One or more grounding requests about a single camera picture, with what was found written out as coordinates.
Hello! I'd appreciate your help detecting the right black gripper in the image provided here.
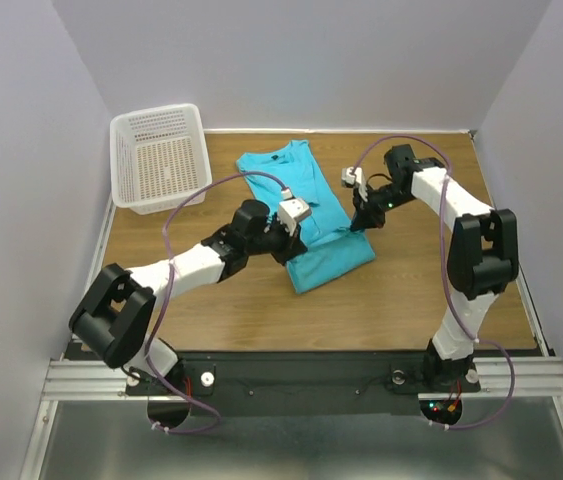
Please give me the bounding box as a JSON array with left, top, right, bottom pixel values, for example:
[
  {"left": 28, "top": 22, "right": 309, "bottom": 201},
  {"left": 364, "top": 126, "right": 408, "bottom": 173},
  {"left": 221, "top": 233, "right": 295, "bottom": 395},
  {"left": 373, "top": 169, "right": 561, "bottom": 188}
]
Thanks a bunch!
[{"left": 349, "top": 182, "right": 416, "bottom": 231}]

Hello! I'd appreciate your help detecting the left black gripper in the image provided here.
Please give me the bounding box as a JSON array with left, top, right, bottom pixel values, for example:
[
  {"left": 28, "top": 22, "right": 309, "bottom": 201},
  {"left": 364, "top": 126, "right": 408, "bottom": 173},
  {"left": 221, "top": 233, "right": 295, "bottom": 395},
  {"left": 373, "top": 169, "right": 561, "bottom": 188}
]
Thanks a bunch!
[{"left": 246, "top": 213, "right": 307, "bottom": 268}]

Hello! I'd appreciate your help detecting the turquoise t-shirt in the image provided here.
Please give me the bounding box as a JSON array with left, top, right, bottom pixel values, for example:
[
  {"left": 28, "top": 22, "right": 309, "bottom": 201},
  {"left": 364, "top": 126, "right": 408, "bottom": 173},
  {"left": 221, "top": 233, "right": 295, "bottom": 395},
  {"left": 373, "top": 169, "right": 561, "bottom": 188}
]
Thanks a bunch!
[{"left": 236, "top": 140, "right": 376, "bottom": 294}]

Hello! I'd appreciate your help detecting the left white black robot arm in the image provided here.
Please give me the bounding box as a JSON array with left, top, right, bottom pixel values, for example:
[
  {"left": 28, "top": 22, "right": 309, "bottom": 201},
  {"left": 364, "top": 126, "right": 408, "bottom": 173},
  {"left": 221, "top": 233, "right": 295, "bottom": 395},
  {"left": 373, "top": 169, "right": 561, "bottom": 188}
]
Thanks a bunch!
[{"left": 69, "top": 198, "right": 311, "bottom": 394}]

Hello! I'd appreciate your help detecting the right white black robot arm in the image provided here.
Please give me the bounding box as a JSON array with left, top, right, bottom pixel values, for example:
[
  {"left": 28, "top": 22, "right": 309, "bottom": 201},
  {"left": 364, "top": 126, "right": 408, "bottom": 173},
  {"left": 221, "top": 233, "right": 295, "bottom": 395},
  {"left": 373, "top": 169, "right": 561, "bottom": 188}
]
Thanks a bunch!
[{"left": 341, "top": 144, "right": 519, "bottom": 390}]

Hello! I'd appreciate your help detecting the white perforated plastic basket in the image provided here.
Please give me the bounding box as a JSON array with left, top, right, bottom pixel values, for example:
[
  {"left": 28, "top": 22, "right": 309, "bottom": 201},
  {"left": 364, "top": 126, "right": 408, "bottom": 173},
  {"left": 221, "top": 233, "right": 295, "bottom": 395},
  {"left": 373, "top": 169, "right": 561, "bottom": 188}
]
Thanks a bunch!
[{"left": 109, "top": 103, "right": 213, "bottom": 215}]

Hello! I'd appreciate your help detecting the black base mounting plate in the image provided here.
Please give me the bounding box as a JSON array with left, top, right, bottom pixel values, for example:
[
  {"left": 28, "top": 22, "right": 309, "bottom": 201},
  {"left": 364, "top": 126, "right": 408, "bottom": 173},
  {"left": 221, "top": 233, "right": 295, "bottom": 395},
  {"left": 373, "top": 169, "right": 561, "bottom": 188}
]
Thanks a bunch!
[{"left": 125, "top": 351, "right": 482, "bottom": 419}]

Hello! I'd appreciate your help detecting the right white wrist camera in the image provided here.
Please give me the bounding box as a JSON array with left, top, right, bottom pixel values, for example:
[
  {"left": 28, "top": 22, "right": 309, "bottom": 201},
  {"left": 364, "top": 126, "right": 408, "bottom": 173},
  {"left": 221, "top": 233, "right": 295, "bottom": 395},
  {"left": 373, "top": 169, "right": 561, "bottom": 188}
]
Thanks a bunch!
[{"left": 341, "top": 166, "right": 368, "bottom": 202}]

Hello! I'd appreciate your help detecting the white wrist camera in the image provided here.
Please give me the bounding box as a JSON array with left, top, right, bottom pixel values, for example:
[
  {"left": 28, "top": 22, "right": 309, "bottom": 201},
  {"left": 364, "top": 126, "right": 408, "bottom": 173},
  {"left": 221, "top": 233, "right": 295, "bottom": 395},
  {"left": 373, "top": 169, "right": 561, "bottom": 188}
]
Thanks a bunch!
[
  {"left": 341, "top": 166, "right": 368, "bottom": 202},
  {"left": 277, "top": 198, "right": 312, "bottom": 236}
]

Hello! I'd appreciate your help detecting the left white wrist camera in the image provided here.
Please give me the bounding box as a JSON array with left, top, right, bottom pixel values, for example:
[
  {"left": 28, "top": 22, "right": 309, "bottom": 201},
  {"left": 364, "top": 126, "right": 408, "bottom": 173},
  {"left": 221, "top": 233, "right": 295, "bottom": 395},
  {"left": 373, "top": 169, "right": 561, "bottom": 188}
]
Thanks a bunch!
[{"left": 277, "top": 198, "right": 312, "bottom": 236}]

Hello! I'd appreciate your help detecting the aluminium extrusion frame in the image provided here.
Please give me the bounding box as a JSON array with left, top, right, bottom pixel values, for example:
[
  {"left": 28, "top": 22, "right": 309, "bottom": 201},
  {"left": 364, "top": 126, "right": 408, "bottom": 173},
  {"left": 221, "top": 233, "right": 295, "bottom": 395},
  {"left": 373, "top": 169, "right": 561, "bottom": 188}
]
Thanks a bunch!
[{"left": 19, "top": 199, "right": 563, "bottom": 480}]

